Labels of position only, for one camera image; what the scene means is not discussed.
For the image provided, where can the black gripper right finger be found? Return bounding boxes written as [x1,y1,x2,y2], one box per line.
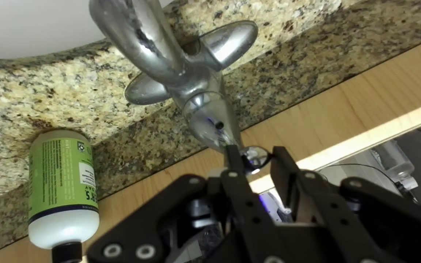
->
[271,145,392,263]

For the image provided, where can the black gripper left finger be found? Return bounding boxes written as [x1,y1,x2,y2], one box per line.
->
[208,145,278,263]

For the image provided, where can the chrome faucet handle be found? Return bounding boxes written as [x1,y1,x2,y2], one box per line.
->
[173,78,246,154]

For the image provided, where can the chrome faucet spout and base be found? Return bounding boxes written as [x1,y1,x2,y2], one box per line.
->
[88,0,261,107]

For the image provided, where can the grey metal equipment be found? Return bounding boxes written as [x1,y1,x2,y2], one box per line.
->
[318,121,421,216]

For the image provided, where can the green label white bottle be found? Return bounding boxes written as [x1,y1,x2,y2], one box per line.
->
[27,127,101,263]

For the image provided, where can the white sink basin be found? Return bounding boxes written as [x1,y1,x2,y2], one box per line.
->
[0,0,174,62]

